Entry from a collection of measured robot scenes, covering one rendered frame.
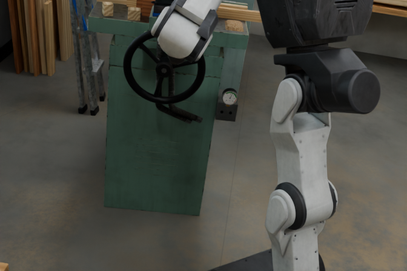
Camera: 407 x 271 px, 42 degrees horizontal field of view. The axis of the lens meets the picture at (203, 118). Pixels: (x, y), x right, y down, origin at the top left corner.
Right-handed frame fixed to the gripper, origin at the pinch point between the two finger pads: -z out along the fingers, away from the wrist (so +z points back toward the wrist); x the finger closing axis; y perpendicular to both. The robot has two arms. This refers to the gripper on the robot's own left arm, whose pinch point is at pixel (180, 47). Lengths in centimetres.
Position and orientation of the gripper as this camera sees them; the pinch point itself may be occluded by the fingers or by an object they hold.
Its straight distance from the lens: 174.7
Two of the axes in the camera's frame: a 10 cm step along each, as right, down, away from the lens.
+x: 3.1, -9.5, 0.1
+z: 0.6, 0.1, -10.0
